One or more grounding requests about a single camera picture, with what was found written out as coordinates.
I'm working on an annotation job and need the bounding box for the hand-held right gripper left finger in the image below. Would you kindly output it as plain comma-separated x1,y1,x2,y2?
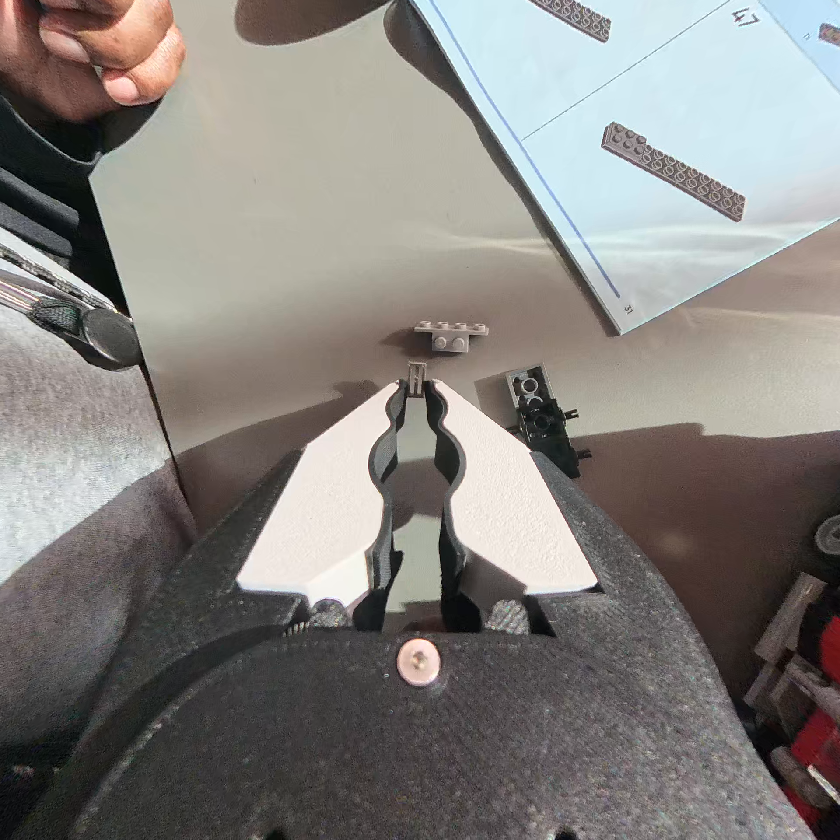
236,379,403,608

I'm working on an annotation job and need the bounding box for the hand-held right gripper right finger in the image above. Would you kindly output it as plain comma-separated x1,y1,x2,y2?
424,379,600,609

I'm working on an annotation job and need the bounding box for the grey bracket brick plate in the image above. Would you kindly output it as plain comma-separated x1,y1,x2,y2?
413,319,492,356

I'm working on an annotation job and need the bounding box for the person's left forearm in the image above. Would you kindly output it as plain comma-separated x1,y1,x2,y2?
0,92,165,316

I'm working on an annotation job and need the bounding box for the grey desk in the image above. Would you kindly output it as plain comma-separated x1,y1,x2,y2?
88,0,840,697

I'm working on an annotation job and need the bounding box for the person's left hand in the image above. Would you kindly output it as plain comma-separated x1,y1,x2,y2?
0,0,187,123

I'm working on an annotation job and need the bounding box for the black badge reel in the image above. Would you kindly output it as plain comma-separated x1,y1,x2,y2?
0,243,144,371

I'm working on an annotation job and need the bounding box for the black red toy brick truck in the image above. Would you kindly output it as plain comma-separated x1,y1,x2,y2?
745,515,840,837

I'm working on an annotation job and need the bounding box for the light blue instruction booklet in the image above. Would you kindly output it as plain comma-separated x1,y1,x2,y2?
407,0,840,337

